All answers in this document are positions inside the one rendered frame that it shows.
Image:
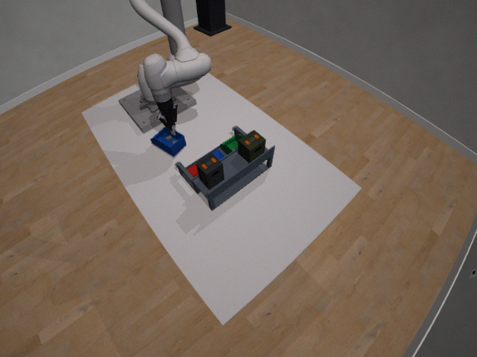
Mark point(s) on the blue bin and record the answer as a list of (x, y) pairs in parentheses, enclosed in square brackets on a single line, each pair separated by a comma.
[(160, 141)]

